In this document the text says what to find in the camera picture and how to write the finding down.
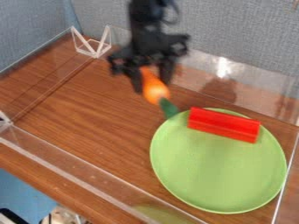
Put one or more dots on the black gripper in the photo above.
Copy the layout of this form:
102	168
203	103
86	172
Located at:
151	47

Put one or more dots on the orange toy carrot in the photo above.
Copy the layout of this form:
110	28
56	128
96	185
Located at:
156	93

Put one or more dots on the black blue robot arm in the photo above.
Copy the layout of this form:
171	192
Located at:
148	10

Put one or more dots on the green plate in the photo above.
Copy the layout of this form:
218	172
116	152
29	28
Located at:
218	174

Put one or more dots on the red plastic block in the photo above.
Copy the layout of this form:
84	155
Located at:
223	124

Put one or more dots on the clear acrylic corner bracket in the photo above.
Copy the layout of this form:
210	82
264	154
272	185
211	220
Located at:
91	47

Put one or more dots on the clear acrylic enclosure wall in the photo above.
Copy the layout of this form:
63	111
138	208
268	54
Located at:
76	130

